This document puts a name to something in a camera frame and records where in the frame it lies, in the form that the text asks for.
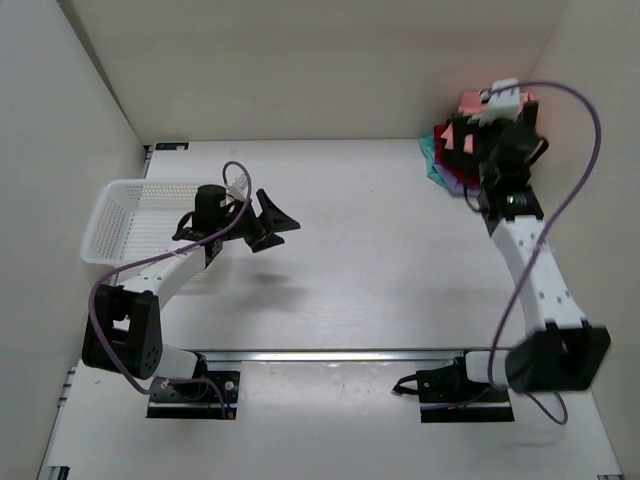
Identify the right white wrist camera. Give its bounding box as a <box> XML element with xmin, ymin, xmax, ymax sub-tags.
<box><xmin>477</xmin><ymin>78</ymin><xmax>521</xmax><ymax>126</ymax></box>

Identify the white plastic basket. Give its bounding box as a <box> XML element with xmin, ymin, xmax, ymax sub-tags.
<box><xmin>80</xmin><ymin>179</ymin><xmax>201</xmax><ymax>268</ymax></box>

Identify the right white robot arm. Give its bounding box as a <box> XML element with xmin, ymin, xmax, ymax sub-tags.
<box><xmin>448</xmin><ymin>102</ymin><xmax>611</xmax><ymax>401</ymax></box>

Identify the red folded t shirt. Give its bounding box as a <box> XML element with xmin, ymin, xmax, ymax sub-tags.
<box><xmin>433</xmin><ymin>125</ymin><xmax>476</xmax><ymax>186</ymax></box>

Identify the pink t shirt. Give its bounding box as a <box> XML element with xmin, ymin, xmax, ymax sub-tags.
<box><xmin>439</xmin><ymin>91</ymin><xmax>535</xmax><ymax>154</ymax></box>

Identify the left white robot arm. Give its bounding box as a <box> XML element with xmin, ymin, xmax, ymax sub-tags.
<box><xmin>81</xmin><ymin>185</ymin><xmax>300</xmax><ymax>398</ymax></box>

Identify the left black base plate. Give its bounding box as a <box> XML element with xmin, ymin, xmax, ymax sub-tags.
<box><xmin>146</xmin><ymin>361</ymin><xmax>241</xmax><ymax>421</ymax></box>

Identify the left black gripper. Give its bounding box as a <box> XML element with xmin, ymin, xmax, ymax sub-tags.
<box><xmin>220</xmin><ymin>187</ymin><xmax>302</xmax><ymax>252</ymax></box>

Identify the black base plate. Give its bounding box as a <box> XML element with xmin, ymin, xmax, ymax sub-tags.
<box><xmin>146</xmin><ymin>361</ymin><xmax>241</xmax><ymax>421</ymax></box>
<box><xmin>392</xmin><ymin>356</ymin><xmax>515</xmax><ymax>424</ymax></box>

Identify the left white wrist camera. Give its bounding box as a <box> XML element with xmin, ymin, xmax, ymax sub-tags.
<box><xmin>227</xmin><ymin>174</ymin><xmax>249</xmax><ymax>201</ymax></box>

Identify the teal folded t shirt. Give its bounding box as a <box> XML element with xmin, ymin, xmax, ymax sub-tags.
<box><xmin>419</xmin><ymin>135</ymin><xmax>446</xmax><ymax>187</ymax></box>

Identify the purple folded t shirt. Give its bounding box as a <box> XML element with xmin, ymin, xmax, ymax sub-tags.
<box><xmin>433</xmin><ymin>162</ymin><xmax>464</xmax><ymax>197</ymax></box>

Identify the black folded t shirt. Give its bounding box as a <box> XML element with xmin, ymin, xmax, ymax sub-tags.
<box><xmin>441</xmin><ymin>113</ymin><xmax>480</xmax><ymax>188</ymax></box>

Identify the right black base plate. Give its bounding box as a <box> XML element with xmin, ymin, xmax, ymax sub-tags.
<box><xmin>392</xmin><ymin>356</ymin><xmax>515</xmax><ymax>424</ymax></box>

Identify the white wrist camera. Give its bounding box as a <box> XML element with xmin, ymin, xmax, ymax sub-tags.
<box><xmin>227</xmin><ymin>174</ymin><xmax>249</xmax><ymax>201</ymax></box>
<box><xmin>477</xmin><ymin>78</ymin><xmax>521</xmax><ymax>126</ymax></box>

